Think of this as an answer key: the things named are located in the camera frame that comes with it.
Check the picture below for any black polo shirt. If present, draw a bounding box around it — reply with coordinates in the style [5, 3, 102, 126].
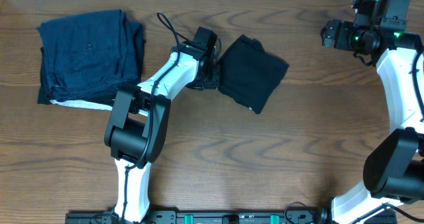
[218, 34, 290, 114]

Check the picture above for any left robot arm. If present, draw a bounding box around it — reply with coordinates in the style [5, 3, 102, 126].
[104, 27, 221, 223]

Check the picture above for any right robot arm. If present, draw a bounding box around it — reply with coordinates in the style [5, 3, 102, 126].
[315, 0, 423, 223]

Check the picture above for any folded dark blue garment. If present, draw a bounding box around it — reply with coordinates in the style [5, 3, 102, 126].
[37, 9, 145, 102]

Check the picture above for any folded black garment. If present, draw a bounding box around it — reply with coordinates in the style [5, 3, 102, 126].
[36, 46, 117, 106]

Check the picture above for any folded white garment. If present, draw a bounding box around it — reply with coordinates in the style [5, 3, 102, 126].
[50, 100, 113, 111]

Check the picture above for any small looped black cable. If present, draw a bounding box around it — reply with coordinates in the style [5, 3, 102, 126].
[284, 201, 321, 224]

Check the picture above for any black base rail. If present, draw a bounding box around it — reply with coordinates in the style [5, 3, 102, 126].
[65, 208, 326, 224]

